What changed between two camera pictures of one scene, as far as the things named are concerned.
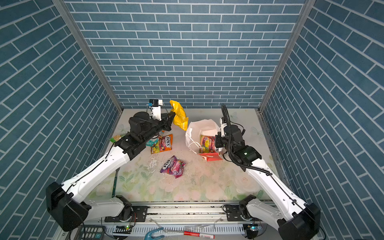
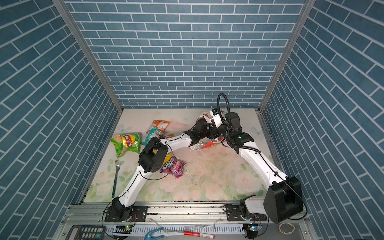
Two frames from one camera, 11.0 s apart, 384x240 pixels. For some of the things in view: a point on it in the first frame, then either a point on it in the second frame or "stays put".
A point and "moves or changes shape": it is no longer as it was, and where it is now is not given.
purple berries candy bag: (173, 166) stays put
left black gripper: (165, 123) -> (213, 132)
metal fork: (115, 182) stays put
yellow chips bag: (180, 118) -> (167, 156)
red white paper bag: (193, 132) moves or changes shape
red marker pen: (198, 234) stays put
